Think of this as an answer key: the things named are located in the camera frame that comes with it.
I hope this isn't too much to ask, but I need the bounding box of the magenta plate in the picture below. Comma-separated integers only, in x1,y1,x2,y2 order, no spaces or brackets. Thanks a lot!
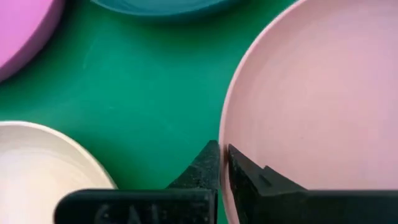
0,0,67,83

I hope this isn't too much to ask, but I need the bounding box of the cream white plate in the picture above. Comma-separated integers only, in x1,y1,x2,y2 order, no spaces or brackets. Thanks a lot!
0,120,118,224

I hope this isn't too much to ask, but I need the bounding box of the light pink plate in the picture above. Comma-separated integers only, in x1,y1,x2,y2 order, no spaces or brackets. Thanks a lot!
218,0,398,224

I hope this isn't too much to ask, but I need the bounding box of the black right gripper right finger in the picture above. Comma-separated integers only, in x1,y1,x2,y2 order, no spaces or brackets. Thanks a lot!
228,143,398,224

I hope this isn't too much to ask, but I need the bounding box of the teal plate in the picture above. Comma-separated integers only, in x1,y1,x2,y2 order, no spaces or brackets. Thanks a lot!
90,0,242,20

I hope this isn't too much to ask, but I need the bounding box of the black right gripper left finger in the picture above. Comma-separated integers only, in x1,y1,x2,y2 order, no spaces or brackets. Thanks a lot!
54,139,221,224

